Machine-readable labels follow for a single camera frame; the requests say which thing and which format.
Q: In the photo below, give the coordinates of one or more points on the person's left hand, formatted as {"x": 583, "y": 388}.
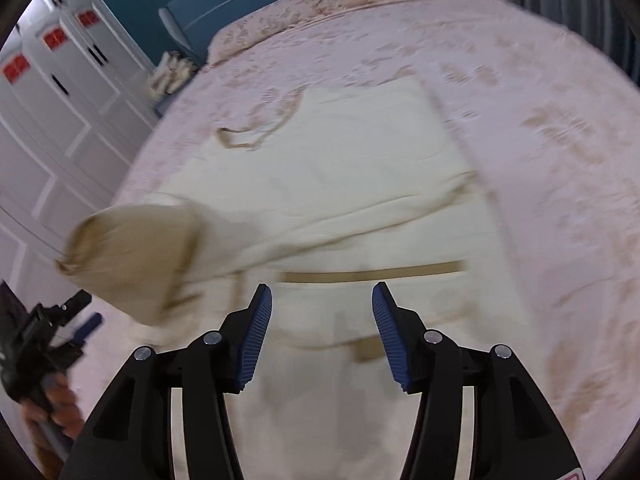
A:
{"x": 57, "y": 400}

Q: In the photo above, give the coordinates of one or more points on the pink floral bedspread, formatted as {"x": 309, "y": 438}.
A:
{"x": 525, "y": 160}

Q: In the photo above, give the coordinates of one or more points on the red paper door decoration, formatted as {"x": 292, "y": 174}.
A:
{"x": 54, "y": 39}
{"x": 15, "y": 67}
{"x": 87, "y": 17}

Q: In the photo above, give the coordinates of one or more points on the white panelled wardrobe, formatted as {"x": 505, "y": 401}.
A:
{"x": 50, "y": 135}

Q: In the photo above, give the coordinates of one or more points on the cream quilted garment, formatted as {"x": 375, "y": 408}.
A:
{"x": 350, "y": 185}

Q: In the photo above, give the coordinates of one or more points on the blue nightstand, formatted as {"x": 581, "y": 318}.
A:
{"x": 161, "y": 106}

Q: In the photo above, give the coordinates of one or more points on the folded cloths on nightstand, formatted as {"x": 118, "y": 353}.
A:
{"x": 172, "y": 72}

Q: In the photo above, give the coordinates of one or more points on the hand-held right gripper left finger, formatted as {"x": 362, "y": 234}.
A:
{"x": 257, "y": 330}

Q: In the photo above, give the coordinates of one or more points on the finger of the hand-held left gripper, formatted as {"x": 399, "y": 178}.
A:
{"x": 72, "y": 305}
{"x": 87, "y": 329}

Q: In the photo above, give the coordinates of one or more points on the pink floral pillow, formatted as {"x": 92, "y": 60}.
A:
{"x": 280, "y": 25}

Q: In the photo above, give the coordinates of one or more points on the grey curtain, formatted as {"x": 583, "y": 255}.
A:
{"x": 575, "y": 5}

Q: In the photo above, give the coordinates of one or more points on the person's left forearm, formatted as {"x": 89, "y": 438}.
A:
{"x": 42, "y": 460}

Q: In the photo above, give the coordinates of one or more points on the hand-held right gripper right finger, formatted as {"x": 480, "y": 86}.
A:
{"x": 387, "y": 330}

